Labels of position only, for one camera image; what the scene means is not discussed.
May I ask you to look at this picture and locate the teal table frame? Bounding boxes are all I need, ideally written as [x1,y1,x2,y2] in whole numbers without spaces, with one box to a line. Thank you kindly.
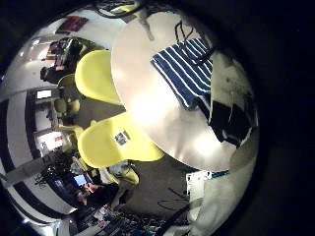
[211,169,230,179]

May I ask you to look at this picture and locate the seated person dark clothes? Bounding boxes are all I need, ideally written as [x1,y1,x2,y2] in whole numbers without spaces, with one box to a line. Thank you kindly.
[39,65,72,85]

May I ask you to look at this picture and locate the yellow chair with sticker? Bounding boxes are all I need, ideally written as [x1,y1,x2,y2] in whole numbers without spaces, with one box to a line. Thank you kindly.
[77,111,165,170]

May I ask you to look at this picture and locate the small white-screen monitor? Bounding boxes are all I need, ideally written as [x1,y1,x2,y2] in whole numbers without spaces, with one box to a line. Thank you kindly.
[35,88,53,100]

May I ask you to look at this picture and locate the large white-screen monitor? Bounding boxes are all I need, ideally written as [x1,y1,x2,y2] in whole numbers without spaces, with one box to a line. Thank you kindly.
[34,131,68,155]

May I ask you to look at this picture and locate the square marker sticker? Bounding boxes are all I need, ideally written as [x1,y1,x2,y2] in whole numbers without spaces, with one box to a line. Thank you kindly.
[112,129,131,147]

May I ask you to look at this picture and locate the blue-screen laptop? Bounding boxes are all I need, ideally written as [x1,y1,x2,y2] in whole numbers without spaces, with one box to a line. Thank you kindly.
[72,173,89,187]

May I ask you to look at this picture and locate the navy white striped cloth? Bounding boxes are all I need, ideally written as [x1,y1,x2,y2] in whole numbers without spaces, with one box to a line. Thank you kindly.
[150,37,215,111]

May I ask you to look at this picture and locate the plain yellow chair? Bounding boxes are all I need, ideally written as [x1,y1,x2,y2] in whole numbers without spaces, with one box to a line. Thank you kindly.
[74,49,122,106]

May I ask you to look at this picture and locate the red wall poster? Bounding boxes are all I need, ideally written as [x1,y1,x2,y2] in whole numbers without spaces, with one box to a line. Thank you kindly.
[55,15,90,34]

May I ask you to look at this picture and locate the person at laptop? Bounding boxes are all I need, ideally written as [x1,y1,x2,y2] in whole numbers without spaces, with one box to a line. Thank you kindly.
[75,182,121,209]

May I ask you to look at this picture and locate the small yellow-green chair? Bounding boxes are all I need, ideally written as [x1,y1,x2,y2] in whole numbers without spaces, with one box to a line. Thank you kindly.
[114,165,141,186]

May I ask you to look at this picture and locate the thick black cable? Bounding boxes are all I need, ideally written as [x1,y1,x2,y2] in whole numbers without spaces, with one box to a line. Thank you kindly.
[93,1,147,20]

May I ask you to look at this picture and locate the olive office chair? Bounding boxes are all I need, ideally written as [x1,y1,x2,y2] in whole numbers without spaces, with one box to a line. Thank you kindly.
[53,97,82,116]

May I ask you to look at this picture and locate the thin black cable loop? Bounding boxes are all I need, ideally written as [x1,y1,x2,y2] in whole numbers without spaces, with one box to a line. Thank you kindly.
[173,20,195,45]

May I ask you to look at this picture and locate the thin black floor cable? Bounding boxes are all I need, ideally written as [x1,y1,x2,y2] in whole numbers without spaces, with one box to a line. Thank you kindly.
[157,186,191,212]

